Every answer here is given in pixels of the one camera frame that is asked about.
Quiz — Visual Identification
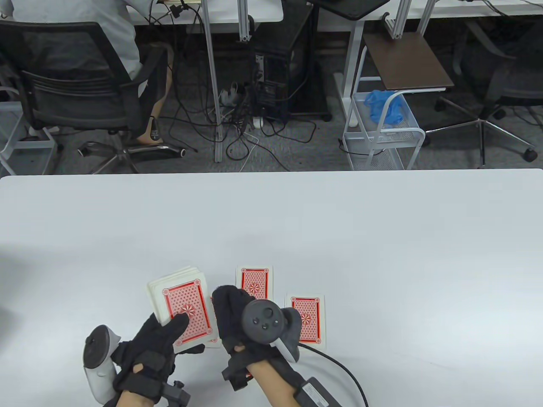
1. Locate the person's right forearm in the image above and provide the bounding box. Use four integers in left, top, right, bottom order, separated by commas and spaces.
246, 358, 306, 407

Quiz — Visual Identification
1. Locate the dealt playing card pile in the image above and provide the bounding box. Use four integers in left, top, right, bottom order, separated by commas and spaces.
236, 266, 273, 301
285, 293, 327, 350
205, 295, 223, 349

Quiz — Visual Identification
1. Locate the deck of red-backed playing cards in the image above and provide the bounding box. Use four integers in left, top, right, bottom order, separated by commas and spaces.
147, 266, 213, 351

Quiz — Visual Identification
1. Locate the white office desk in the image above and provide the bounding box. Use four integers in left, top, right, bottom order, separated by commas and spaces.
123, 0, 284, 25
318, 0, 543, 128

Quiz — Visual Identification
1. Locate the dark grey office chair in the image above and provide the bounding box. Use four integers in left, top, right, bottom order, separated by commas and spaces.
424, 19, 543, 168

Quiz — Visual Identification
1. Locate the black tray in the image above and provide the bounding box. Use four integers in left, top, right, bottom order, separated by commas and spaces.
306, 0, 390, 21

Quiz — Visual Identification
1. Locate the person's right hand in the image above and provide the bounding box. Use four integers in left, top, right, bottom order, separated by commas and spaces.
211, 285, 277, 390

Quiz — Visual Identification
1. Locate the black computer tower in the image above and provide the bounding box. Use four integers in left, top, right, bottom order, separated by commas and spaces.
250, 4, 332, 123

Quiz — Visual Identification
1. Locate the blue plastic bag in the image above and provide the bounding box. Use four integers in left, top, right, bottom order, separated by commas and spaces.
365, 90, 406, 126

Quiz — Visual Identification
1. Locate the white wire cart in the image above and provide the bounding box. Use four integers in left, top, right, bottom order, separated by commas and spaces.
343, 45, 426, 171

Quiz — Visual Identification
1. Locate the grey and white left controller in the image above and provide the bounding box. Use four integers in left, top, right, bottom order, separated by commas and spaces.
83, 324, 122, 403

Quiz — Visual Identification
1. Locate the short aluminium profile post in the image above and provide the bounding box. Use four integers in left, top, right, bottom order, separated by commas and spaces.
384, 0, 412, 39
416, 0, 437, 36
238, 0, 252, 42

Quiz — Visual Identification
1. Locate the person's left hand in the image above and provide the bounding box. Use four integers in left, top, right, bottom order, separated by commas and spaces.
111, 313, 205, 403

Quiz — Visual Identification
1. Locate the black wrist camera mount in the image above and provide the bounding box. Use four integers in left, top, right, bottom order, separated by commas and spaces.
159, 380, 191, 407

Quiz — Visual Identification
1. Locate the white metal rack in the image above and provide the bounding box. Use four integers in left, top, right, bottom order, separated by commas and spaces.
0, 87, 58, 175

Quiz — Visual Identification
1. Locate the brown wooden board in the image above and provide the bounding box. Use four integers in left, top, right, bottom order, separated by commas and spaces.
363, 32, 454, 92

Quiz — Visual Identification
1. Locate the long aluminium profile post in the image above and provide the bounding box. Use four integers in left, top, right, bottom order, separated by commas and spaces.
202, 0, 224, 164

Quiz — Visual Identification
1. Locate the black mesh office chair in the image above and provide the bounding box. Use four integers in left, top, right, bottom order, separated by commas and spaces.
0, 21, 187, 174

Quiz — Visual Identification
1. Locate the dark grey right controller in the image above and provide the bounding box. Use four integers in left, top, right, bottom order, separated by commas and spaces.
241, 299, 302, 363

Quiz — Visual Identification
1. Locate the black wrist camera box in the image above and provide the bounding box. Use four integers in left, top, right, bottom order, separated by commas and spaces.
294, 376, 342, 407

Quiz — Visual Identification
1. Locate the white power strip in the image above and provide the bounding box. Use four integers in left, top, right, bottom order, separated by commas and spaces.
218, 83, 240, 106

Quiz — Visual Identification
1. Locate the person's left forearm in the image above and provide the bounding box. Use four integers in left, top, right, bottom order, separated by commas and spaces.
104, 390, 157, 407

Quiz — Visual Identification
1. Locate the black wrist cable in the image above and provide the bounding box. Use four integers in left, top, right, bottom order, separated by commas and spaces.
299, 343, 369, 407

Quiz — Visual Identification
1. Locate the tangle of black cables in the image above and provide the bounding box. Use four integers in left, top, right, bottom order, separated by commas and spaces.
144, 0, 316, 172

